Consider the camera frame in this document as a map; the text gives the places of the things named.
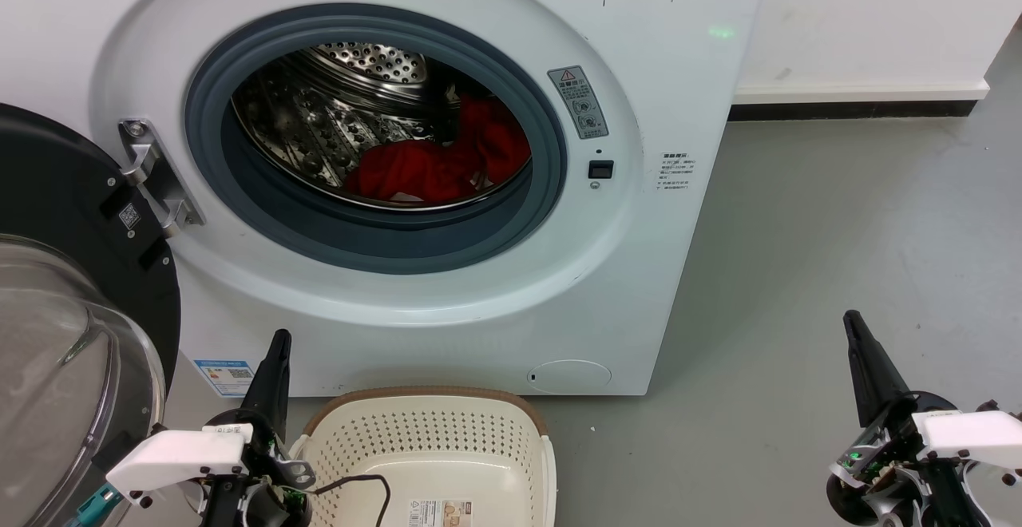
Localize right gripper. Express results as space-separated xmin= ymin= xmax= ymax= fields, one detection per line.
xmin=826 ymin=310 xmax=995 ymax=527

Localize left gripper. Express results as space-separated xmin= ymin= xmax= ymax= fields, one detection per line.
xmin=198 ymin=329 xmax=315 ymax=527

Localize red garment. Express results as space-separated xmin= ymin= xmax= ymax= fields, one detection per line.
xmin=345 ymin=96 xmax=532 ymax=205

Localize cream perforated laundry basket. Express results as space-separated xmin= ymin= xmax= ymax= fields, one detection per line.
xmin=289 ymin=386 xmax=558 ymax=527

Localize washing machine door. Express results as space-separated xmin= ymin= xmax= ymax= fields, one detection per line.
xmin=0 ymin=103 xmax=182 ymax=527

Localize blue energy label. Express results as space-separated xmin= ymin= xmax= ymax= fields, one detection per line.
xmin=194 ymin=359 xmax=256 ymax=398

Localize silver door hinge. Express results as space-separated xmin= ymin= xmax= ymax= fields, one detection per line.
xmin=118 ymin=118 xmax=205 ymax=239

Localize white front-load washing machine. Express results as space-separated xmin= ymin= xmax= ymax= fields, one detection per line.
xmin=0 ymin=0 xmax=773 ymax=397

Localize white text label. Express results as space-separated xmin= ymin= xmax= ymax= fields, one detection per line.
xmin=656 ymin=152 xmax=697 ymax=196

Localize round drain filter cover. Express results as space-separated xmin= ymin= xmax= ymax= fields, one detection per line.
xmin=527 ymin=359 xmax=613 ymax=394

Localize grey warning sticker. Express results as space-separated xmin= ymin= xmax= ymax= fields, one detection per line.
xmin=548 ymin=65 xmax=609 ymax=141

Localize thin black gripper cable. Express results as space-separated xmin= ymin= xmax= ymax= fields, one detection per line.
xmin=310 ymin=474 xmax=392 ymax=527

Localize teal cable connector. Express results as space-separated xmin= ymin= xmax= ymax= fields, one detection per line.
xmin=76 ymin=485 xmax=122 ymax=527

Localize black wall baseboard strip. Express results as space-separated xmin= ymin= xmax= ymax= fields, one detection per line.
xmin=728 ymin=101 xmax=980 ymax=122

